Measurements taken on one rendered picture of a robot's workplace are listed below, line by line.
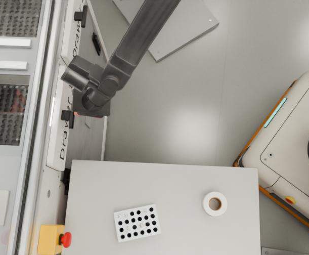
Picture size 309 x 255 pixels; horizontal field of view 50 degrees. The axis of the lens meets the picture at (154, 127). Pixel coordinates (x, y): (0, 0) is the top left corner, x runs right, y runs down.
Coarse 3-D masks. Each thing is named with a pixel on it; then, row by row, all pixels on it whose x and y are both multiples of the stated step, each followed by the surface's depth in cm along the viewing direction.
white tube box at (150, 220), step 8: (136, 208) 95; (144, 208) 95; (152, 208) 99; (128, 216) 95; (136, 216) 95; (144, 216) 95; (152, 216) 98; (120, 224) 98; (128, 224) 94; (136, 224) 94; (144, 224) 94; (152, 224) 96; (120, 232) 94; (128, 232) 94; (136, 232) 97; (144, 232) 97; (152, 232) 94; (160, 232) 94; (120, 240) 93; (128, 240) 93
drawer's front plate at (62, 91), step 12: (60, 72) 93; (60, 84) 92; (60, 96) 91; (72, 96) 102; (60, 108) 90; (60, 120) 91; (60, 132) 91; (60, 144) 92; (48, 156) 87; (60, 168) 93
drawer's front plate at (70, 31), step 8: (72, 0) 99; (80, 0) 106; (72, 8) 98; (80, 8) 107; (72, 16) 98; (72, 24) 98; (80, 24) 107; (64, 32) 96; (72, 32) 99; (80, 32) 108; (64, 40) 95; (72, 40) 99; (64, 48) 95; (72, 48) 99; (64, 56) 95; (72, 56) 100
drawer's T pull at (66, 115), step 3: (63, 111) 92; (66, 111) 92; (69, 111) 92; (63, 114) 91; (66, 114) 91; (69, 114) 91; (72, 114) 91; (63, 117) 91; (66, 117) 91; (69, 117) 91; (72, 117) 91; (69, 120) 91; (72, 120) 91; (69, 123) 91; (72, 123) 91; (69, 126) 90; (72, 126) 90
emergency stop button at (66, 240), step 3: (66, 234) 85; (69, 234) 86; (63, 237) 86; (66, 237) 85; (69, 237) 85; (63, 240) 84; (66, 240) 84; (69, 240) 85; (63, 243) 84; (66, 243) 84; (69, 243) 85; (66, 246) 85
